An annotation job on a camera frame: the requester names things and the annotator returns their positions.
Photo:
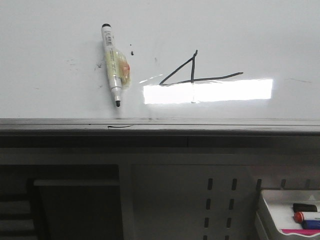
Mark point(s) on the white black-tipped whiteboard marker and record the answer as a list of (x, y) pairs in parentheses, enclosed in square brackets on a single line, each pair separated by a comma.
[(117, 67)]

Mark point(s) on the white whiteboard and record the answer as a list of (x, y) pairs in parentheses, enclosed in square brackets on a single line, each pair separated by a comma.
[(195, 65)]

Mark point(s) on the grey perforated metal stand panel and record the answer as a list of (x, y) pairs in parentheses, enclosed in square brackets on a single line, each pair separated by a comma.
[(147, 187)]

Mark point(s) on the white plastic marker tray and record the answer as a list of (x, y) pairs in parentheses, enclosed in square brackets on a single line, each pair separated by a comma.
[(275, 213)]

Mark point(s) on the black-capped marker in tray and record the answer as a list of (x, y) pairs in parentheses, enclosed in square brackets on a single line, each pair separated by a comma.
[(303, 207)]

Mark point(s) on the red-capped marker in tray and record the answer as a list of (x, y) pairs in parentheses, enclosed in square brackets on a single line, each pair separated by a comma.
[(301, 216)]

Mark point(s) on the blue-capped marker in tray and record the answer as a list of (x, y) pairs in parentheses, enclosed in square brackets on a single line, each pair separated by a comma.
[(311, 224)]

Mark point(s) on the pink marker in tray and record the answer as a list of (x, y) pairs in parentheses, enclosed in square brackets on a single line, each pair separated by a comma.
[(304, 232)]

